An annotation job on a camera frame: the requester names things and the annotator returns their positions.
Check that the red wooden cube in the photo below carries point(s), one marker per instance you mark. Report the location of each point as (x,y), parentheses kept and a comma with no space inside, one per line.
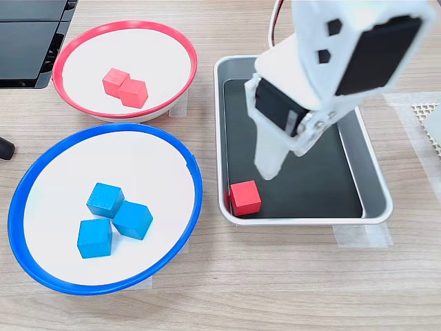
(112,81)
(133,93)
(244,198)

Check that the blue wooden cube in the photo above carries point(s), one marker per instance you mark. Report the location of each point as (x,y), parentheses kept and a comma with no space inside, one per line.
(94,239)
(103,198)
(132,220)

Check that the black tray liner mat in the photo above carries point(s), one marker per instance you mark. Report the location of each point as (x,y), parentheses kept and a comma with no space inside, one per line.
(310,193)

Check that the silver metal tray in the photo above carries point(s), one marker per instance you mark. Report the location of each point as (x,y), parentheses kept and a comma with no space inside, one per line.
(370,179)

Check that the translucent tape strip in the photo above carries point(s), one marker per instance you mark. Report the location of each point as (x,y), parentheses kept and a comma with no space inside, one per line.
(179,107)
(143,283)
(185,246)
(361,236)
(406,131)

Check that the white perforated anti-slip mat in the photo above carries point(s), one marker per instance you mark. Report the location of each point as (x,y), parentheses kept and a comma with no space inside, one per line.
(422,110)

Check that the red-rimmed white dish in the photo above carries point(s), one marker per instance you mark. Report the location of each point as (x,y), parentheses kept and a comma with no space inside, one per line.
(162,62)

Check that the blue-rimmed white dish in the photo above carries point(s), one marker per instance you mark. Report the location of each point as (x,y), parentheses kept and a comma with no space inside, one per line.
(69,165)

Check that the black electronic device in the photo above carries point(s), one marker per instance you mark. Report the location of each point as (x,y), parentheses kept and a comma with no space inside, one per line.
(24,51)

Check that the black rounded stand foot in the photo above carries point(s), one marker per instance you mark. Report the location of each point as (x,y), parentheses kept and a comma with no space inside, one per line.
(6,149)

